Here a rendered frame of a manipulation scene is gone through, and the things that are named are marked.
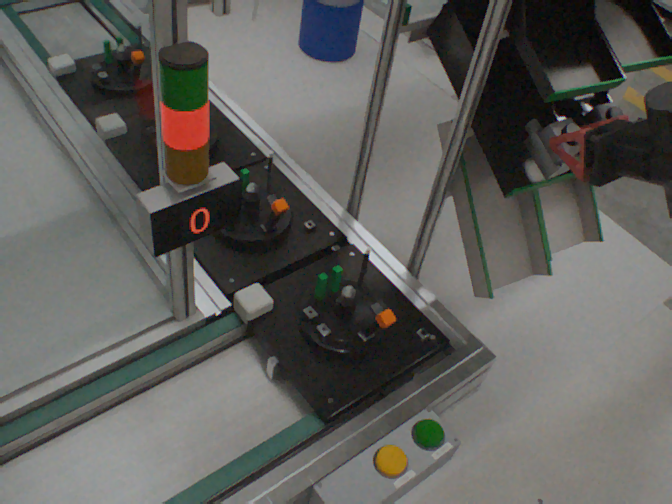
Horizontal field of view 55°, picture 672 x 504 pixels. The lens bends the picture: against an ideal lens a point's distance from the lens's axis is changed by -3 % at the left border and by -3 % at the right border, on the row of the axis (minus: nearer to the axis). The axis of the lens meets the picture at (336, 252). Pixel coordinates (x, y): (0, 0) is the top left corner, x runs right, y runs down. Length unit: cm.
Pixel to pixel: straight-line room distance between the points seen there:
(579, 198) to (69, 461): 93
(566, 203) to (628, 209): 192
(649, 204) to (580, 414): 214
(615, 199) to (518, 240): 205
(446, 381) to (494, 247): 24
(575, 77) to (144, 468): 76
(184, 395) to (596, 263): 87
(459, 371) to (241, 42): 113
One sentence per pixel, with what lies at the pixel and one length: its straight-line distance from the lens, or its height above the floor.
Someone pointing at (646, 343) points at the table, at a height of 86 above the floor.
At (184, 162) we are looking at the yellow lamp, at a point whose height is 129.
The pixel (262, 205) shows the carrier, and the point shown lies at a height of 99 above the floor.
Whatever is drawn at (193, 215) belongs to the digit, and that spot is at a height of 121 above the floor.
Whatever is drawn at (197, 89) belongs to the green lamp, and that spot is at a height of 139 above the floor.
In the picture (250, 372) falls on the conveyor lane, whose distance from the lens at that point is 101.
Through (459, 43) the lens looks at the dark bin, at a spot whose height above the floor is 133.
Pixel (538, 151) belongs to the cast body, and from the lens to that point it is 95.
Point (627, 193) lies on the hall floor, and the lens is 323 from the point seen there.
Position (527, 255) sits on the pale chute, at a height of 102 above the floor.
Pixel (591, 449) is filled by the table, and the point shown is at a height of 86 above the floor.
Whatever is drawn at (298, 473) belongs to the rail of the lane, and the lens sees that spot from 90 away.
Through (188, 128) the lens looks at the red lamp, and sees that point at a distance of 72.
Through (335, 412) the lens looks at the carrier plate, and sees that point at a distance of 93.
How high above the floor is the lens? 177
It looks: 46 degrees down
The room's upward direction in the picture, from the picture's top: 11 degrees clockwise
